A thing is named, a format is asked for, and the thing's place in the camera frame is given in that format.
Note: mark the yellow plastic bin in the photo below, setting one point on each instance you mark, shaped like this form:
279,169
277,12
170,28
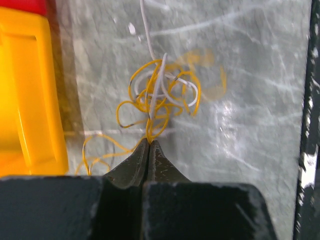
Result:
31,134

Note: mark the red plastic bin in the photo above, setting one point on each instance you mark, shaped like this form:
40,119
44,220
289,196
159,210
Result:
30,6

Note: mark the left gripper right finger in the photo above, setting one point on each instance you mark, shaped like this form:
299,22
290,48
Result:
174,208

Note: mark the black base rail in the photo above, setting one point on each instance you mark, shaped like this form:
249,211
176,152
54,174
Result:
307,208

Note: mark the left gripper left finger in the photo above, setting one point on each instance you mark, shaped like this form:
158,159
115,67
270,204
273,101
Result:
106,207

